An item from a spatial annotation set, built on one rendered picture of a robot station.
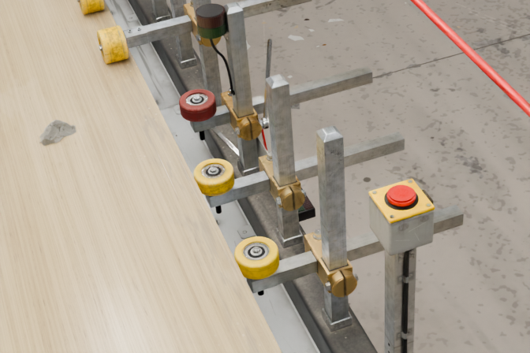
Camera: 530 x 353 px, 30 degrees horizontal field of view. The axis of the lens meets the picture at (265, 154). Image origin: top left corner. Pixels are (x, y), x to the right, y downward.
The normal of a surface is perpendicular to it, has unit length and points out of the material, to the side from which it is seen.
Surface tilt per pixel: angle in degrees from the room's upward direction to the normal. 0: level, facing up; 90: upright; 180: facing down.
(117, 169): 0
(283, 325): 0
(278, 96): 90
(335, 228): 90
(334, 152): 90
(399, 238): 90
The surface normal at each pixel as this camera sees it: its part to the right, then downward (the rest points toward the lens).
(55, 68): -0.07, -0.78
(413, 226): 0.35, 0.57
